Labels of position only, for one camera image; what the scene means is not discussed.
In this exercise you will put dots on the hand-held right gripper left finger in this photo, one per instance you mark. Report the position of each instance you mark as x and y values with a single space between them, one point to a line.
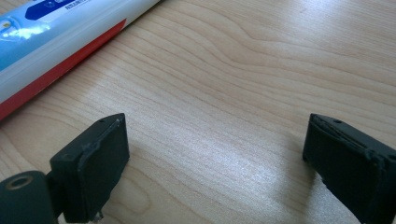
93 168

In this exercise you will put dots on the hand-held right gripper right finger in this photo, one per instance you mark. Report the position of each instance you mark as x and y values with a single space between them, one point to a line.
351 165

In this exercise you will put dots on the blue and white toothpaste tube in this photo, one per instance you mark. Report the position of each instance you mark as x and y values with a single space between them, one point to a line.
46 49

